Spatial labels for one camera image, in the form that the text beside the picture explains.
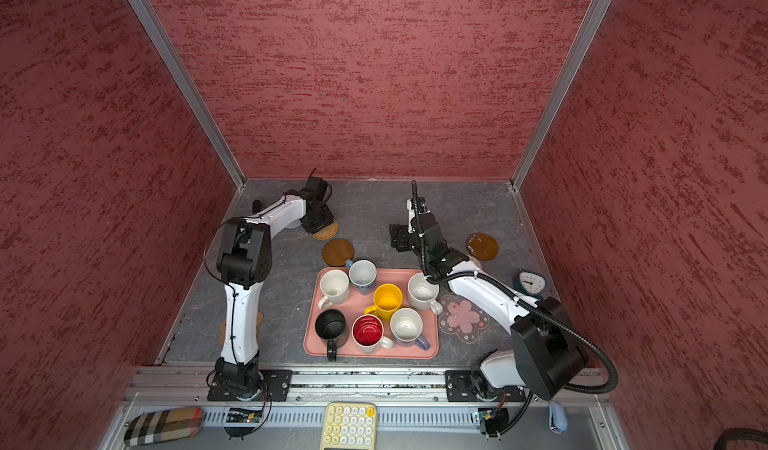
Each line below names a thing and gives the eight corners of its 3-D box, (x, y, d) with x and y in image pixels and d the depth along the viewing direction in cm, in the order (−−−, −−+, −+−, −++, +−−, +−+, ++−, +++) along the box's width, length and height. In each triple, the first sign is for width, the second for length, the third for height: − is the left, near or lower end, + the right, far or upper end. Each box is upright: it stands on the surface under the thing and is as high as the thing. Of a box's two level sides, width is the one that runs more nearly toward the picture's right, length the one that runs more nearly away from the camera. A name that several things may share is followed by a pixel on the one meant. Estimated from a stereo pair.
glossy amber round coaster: (469, 260, 101) (470, 256, 99) (464, 236, 107) (465, 232, 106) (499, 260, 101) (501, 257, 99) (492, 236, 108) (494, 232, 106)
